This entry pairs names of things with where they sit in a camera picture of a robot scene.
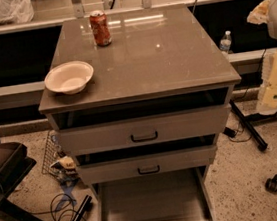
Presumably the wire mesh basket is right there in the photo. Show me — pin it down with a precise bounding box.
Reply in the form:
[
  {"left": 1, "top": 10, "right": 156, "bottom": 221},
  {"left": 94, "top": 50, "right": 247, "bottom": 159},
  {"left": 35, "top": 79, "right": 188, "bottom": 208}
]
[{"left": 42, "top": 130, "right": 65, "bottom": 176}]

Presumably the grey bottom drawer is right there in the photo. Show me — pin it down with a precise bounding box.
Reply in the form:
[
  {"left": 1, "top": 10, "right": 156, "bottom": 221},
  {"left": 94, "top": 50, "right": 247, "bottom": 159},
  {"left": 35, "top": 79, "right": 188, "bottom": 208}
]
[{"left": 98, "top": 168, "right": 215, "bottom": 221}]

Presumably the white paper bowl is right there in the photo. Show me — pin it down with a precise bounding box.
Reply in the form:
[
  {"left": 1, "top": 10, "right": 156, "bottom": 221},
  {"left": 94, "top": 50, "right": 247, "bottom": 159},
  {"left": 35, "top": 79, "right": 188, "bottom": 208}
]
[{"left": 44, "top": 61, "right": 94, "bottom": 95}]

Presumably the grey middle drawer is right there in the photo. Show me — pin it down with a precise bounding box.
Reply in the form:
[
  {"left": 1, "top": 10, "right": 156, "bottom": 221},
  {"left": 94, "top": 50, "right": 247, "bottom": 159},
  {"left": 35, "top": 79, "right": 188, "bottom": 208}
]
[{"left": 77, "top": 144, "right": 217, "bottom": 184}]

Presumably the black power adapter cable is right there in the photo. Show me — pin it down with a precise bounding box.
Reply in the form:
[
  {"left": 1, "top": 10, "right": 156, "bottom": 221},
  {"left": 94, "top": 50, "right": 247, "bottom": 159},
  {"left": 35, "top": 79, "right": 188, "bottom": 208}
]
[{"left": 222, "top": 120, "right": 253, "bottom": 145}]

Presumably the grey drawer cabinet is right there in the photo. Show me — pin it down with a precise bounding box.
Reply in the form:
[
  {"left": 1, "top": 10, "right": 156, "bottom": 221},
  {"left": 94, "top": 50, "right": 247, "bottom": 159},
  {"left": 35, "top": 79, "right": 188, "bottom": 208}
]
[{"left": 27, "top": 0, "right": 254, "bottom": 202}]

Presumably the crumpled snack wrapper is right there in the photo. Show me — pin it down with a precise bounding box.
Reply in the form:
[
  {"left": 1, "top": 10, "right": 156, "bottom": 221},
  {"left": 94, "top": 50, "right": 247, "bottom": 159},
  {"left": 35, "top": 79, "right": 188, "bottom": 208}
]
[{"left": 50, "top": 156, "right": 78, "bottom": 183}]

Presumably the grey top drawer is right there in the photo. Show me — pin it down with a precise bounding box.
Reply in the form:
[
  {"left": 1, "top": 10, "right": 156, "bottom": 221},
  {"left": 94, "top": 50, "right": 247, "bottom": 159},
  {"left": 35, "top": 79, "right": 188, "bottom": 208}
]
[{"left": 56, "top": 105, "right": 230, "bottom": 156}]

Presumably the black cable on floor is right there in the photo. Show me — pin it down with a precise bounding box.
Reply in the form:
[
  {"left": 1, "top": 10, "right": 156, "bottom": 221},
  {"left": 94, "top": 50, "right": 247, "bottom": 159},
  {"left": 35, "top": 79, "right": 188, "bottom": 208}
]
[{"left": 27, "top": 189, "right": 94, "bottom": 221}]

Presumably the grey drawer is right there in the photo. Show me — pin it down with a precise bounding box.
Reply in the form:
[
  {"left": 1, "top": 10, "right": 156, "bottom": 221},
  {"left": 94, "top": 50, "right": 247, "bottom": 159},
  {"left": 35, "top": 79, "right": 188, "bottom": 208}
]
[
  {"left": 56, "top": 105, "right": 230, "bottom": 156},
  {"left": 98, "top": 168, "right": 215, "bottom": 221},
  {"left": 77, "top": 144, "right": 217, "bottom": 184}
]

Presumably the clear plastic water bottle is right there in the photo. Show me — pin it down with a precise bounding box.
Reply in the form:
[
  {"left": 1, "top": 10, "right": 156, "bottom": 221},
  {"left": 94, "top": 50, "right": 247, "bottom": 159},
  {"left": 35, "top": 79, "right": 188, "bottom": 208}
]
[{"left": 219, "top": 30, "right": 232, "bottom": 54}]

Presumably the white plastic bag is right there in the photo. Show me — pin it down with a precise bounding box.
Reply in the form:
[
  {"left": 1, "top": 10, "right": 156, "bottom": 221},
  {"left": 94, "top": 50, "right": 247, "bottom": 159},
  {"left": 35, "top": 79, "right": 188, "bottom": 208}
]
[{"left": 0, "top": 0, "right": 34, "bottom": 26}]

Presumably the black table leg base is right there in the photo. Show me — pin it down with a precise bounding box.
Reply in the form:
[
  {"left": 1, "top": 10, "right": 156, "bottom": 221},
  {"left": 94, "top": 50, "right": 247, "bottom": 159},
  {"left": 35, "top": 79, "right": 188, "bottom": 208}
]
[{"left": 230, "top": 101, "right": 277, "bottom": 152}]

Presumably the orange soda can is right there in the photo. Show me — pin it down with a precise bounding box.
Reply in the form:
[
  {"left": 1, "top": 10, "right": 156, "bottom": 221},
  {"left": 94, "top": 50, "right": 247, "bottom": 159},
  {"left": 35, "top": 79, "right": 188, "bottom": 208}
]
[{"left": 89, "top": 10, "right": 112, "bottom": 47}]

